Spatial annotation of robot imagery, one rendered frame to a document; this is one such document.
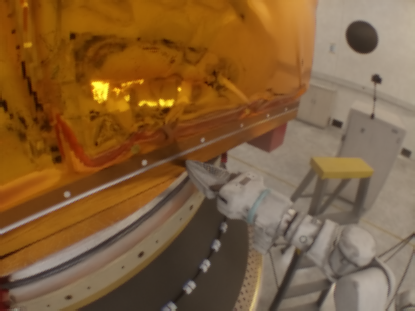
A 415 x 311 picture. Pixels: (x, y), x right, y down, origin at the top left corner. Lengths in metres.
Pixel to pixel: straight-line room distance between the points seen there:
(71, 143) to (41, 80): 0.10
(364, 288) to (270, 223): 0.18
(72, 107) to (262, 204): 0.31
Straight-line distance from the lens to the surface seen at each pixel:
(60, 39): 0.27
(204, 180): 0.42
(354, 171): 1.25
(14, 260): 0.42
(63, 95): 0.28
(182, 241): 0.55
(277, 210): 0.35
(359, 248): 0.33
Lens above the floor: 2.02
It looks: 29 degrees down
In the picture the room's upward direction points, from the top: 4 degrees clockwise
